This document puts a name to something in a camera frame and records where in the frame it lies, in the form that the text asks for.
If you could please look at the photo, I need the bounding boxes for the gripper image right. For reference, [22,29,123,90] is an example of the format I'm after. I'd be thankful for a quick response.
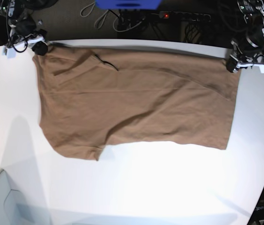
[226,39,264,73]

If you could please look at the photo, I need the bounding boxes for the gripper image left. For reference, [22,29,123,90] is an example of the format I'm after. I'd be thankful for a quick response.
[7,29,48,56]

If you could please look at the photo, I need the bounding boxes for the brown t-shirt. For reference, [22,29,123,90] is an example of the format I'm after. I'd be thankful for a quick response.
[33,46,240,160]

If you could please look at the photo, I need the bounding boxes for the black power strip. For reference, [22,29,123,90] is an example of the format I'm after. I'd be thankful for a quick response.
[158,11,212,22]

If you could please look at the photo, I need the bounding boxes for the blue plastic box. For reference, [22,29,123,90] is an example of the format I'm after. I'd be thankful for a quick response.
[95,0,161,10]

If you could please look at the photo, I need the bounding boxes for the grey bin at corner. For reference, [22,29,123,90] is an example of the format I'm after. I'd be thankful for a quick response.
[0,170,25,225]

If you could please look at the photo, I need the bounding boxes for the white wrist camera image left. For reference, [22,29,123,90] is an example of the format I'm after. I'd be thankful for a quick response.
[2,45,16,59]

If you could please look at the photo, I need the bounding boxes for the grey looped cable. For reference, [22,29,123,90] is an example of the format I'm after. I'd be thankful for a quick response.
[80,4,128,32]

